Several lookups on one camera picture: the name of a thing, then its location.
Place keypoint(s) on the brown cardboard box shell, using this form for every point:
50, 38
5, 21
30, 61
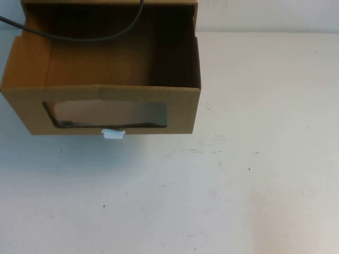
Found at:
79, 1

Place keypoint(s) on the brown cardboard windowed drawer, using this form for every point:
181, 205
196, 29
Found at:
79, 91

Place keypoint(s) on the white plastic pull tab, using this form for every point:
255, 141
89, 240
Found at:
113, 134

